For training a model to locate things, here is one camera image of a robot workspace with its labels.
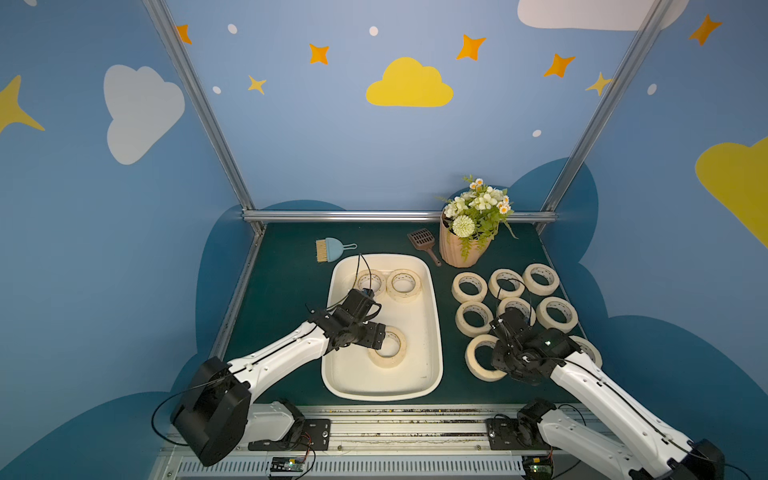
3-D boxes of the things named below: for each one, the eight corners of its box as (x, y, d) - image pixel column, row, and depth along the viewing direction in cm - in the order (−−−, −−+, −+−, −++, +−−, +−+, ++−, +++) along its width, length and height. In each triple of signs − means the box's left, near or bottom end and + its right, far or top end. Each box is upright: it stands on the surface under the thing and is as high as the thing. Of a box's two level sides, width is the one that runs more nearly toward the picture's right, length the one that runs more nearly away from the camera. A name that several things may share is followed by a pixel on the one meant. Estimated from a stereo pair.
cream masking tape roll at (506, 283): (492, 298, 102) (494, 294, 100) (485, 272, 109) (487, 268, 107) (526, 298, 102) (529, 294, 100) (518, 272, 109) (520, 268, 107)
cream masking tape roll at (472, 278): (453, 302, 101) (454, 299, 99) (449, 275, 108) (450, 272, 106) (489, 302, 101) (490, 299, 99) (482, 275, 108) (484, 272, 106)
